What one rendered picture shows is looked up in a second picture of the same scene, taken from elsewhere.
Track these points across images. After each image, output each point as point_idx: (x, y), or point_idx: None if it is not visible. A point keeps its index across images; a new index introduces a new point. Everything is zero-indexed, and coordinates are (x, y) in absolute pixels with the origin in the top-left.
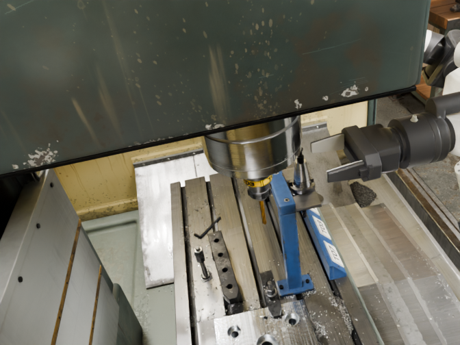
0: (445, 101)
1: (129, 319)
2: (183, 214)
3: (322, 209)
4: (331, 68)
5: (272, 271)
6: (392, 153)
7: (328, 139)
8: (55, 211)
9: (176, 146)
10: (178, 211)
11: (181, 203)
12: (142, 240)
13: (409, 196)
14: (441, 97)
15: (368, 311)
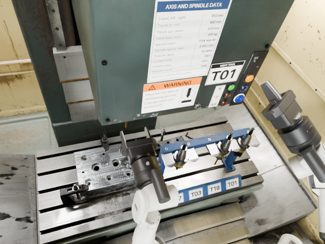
0: (153, 174)
1: (147, 120)
2: (204, 127)
3: (238, 210)
4: (91, 83)
5: (166, 170)
6: (129, 156)
7: (147, 132)
8: None
9: (258, 113)
10: (203, 123)
11: (210, 123)
12: (198, 117)
13: None
14: (156, 172)
15: (158, 228)
